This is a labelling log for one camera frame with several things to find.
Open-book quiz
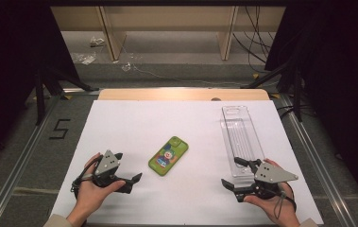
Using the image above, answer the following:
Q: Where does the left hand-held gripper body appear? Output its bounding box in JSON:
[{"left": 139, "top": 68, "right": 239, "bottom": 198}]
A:
[{"left": 93, "top": 149, "right": 127, "bottom": 189}]

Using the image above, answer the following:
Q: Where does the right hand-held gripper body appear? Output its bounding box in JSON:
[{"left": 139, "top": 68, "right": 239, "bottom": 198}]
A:
[{"left": 251, "top": 161, "right": 299, "bottom": 201}]

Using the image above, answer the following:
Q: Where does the clear plastic packaging tray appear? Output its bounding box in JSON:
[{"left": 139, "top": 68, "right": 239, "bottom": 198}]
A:
[{"left": 219, "top": 105, "right": 266, "bottom": 180}]

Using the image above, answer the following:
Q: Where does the green cartoon phone case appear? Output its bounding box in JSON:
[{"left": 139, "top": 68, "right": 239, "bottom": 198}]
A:
[{"left": 147, "top": 135, "right": 190, "bottom": 177}]

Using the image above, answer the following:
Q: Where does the person's right hand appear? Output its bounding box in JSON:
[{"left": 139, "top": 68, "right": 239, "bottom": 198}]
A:
[{"left": 243, "top": 158, "right": 301, "bottom": 227}]

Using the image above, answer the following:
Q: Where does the person's left hand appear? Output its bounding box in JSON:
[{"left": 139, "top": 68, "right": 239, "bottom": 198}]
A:
[{"left": 67, "top": 152, "right": 127, "bottom": 221}]

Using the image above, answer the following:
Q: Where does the white table sheet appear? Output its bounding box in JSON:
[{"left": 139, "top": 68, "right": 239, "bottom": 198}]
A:
[{"left": 47, "top": 99, "right": 325, "bottom": 226}]

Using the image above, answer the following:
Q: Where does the black metal stand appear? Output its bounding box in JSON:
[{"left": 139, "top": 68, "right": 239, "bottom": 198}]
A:
[
  {"left": 34, "top": 64, "right": 100, "bottom": 127},
  {"left": 241, "top": 31, "right": 305, "bottom": 123}
]

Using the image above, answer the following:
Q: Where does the large crumpled plastic scrap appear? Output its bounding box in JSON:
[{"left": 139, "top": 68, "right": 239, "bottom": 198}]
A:
[{"left": 71, "top": 51, "right": 97, "bottom": 66}]

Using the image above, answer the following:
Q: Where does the small crumpled plastic scrap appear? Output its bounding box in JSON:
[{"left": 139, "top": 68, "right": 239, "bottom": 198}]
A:
[{"left": 89, "top": 35, "right": 106, "bottom": 48}]

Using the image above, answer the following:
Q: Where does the black curtain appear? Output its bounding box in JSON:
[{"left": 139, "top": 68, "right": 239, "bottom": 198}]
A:
[
  {"left": 264, "top": 0, "right": 358, "bottom": 209},
  {"left": 0, "top": 0, "right": 82, "bottom": 171}
]

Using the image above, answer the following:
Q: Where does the light wooden shelf unit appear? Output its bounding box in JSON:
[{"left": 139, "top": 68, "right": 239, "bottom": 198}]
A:
[{"left": 50, "top": 6, "right": 286, "bottom": 61}]

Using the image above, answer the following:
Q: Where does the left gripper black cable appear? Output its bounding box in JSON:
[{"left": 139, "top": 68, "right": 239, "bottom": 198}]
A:
[{"left": 70, "top": 155, "right": 104, "bottom": 195}]

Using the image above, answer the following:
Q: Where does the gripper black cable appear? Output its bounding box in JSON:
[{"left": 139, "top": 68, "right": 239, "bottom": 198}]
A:
[
  {"left": 272, "top": 182, "right": 298, "bottom": 220},
  {"left": 70, "top": 155, "right": 104, "bottom": 195}
]

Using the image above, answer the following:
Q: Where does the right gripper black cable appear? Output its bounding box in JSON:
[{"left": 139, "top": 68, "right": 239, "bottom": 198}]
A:
[{"left": 272, "top": 182, "right": 298, "bottom": 220}]

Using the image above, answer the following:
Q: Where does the aluminium floor rail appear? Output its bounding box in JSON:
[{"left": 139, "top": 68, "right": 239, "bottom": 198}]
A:
[
  {"left": 280, "top": 94, "right": 358, "bottom": 227},
  {"left": 0, "top": 94, "right": 63, "bottom": 227}
]

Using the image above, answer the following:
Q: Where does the bundle of black cables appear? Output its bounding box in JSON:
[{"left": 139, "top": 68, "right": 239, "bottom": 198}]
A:
[{"left": 231, "top": 6, "right": 277, "bottom": 75}]

